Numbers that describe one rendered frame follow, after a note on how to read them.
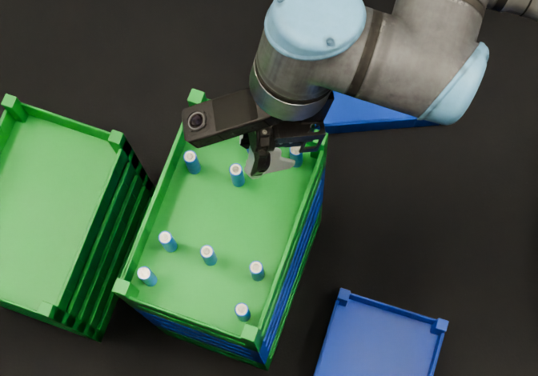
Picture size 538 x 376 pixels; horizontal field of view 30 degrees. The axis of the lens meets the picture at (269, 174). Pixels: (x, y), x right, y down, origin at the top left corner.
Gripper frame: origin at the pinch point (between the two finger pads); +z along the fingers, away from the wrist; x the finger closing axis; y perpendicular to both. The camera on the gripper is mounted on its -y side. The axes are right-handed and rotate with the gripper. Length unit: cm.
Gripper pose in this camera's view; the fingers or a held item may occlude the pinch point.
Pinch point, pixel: (245, 158)
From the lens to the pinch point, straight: 129.2
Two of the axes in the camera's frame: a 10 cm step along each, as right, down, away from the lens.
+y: 9.7, -0.9, 2.1
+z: -1.6, 3.7, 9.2
